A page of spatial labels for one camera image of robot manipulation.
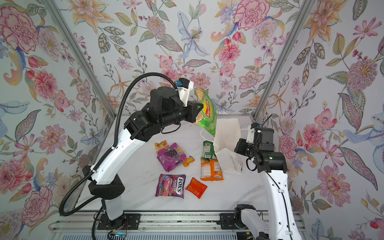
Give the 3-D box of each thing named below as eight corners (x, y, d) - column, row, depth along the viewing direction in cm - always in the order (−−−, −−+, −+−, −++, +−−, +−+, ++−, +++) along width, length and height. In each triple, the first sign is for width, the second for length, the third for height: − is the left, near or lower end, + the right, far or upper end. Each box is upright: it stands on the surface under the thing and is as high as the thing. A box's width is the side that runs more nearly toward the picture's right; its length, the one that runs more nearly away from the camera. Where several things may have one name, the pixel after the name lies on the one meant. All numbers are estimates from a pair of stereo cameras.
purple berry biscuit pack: (167, 173, 91) (166, 169, 87) (156, 157, 98) (154, 153, 94) (187, 160, 97) (187, 155, 93) (175, 146, 104) (175, 141, 99)
